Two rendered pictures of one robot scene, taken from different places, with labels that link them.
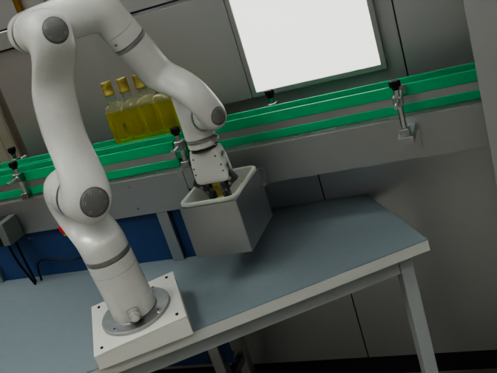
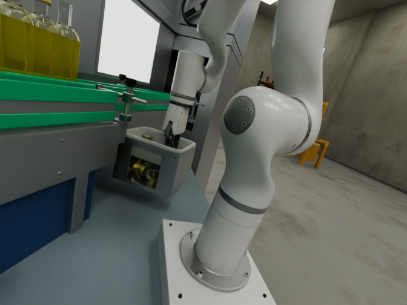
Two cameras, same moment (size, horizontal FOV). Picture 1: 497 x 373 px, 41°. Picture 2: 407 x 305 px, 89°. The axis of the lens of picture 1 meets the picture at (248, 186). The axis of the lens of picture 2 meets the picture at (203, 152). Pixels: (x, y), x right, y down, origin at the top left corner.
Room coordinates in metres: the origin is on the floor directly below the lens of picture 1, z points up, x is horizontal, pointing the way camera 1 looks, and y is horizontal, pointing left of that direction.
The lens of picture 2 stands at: (1.77, 0.80, 1.19)
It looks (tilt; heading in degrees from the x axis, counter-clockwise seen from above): 16 degrees down; 258
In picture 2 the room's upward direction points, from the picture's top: 15 degrees clockwise
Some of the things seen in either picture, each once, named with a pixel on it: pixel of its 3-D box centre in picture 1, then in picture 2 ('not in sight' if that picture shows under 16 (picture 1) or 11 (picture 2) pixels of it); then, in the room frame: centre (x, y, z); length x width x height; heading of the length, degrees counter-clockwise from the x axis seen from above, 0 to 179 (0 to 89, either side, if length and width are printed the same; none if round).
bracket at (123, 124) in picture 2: (195, 171); (111, 127); (1.93, 0.14, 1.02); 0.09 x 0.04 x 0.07; 157
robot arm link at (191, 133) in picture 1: (194, 112); (188, 74); (1.74, 0.08, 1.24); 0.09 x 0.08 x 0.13; 35
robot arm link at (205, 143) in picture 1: (203, 140); (181, 99); (1.74, 0.08, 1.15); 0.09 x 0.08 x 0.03; 66
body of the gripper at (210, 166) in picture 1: (209, 162); (177, 117); (1.74, 0.08, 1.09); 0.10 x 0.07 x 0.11; 66
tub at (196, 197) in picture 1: (223, 197); (158, 148); (1.78, 0.08, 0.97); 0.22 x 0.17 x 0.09; 157
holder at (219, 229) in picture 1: (231, 208); (149, 158); (1.81, 0.07, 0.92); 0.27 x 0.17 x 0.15; 157
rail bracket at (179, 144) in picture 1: (183, 143); (120, 98); (1.92, 0.14, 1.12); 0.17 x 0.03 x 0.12; 157
